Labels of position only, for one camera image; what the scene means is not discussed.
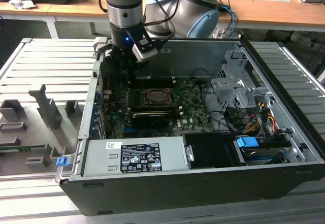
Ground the metal socket cover frame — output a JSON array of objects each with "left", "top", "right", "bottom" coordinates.
[{"left": 143, "top": 87, "right": 177, "bottom": 106}]

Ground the black RAM slot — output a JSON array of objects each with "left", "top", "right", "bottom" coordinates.
[
  {"left": 133, "top": 103, "right": 181, "bottom": 109},
  {"left": 131, "top": 107, "right": 184, "bottom": 116},
  {"left": 138, "top": 81, "right": 176, "bottom": 89},
  {"left": 136, "top": 77, "right": 176, "bottom": 83}
]

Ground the CPU socket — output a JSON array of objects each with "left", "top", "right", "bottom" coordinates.
[{"left": 142, "top": 86, "right": 178, "bottom": 107}]

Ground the grey plastic case latch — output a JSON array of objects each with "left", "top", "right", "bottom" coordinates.
[{"left": 93, "top": 37, "right": 112, "bottom": 55}]

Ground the wooden desk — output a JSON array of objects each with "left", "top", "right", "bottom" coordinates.
[{"left": 0, "top": 0, "right": 325, "bottom": 41}]

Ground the black graphics card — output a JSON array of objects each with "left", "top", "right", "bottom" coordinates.
[{"left": 131, "top": 110, "right": 170, "bottom": 130}]

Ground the green motherboard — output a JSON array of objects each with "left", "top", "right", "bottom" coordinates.
[{"left": 101, "top": 77, "right": 217, "bottom": 139}]

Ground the crumpled white paper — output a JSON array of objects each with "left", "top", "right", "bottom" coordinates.
[{"left": 8, "top": 0, "right": 37, "bottom": 11}]

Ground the silver metal drive cage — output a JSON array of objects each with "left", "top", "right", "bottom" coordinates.
[{"left": 210, "top": 49, "right": 275, "bottom": 114}]

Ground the grey power supply unit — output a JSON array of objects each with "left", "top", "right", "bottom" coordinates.
[{"left": 81, "top": 135, "right": 191, "bottom": 178}]

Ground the grey parts rack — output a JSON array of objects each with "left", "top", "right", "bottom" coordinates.
[{"left": 0, "top": 83, "right": 86, "bottom": 177}]

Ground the blue plastic latch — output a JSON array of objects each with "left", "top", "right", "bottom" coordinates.
[{"left": 55, "top": 156, "right": 70, "bottom": 169}]

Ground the green RAM stick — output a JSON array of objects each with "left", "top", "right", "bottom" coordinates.
[{"left": 0, "top": 145, "right": 48, "bottom": 152}]

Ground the hard disk in blue carrier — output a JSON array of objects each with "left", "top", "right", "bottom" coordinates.
[{"left": 233, "top": 136, "right": 291, "bottom": 166}]

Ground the black grey PC case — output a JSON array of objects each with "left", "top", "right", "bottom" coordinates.
[{"left": 54, "top": 37, "right": 325, "bottom": 217}]

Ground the silver wrist camera, black bracket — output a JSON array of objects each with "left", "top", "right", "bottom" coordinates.
[{"left": 125, "top": 28, "right": 158, "bottom": 63}]

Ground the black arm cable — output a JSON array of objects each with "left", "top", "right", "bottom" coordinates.
[{"left": 99, "top": 0, "right": 178, "bottom": 42}]

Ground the blue cable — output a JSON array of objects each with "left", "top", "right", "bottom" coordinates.
[{"left": 219, "top": 4, "right": 239, "bottom": 38}]

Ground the black data cable bundle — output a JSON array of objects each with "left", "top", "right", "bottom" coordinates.
[{"left": 203, "top": 83, "right": 246, "bottom": 135}]

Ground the yellow red power wire bundle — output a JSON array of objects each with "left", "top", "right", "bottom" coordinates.
[{"left": 243, "top": 101, "right": 277, "bottom": 135}]

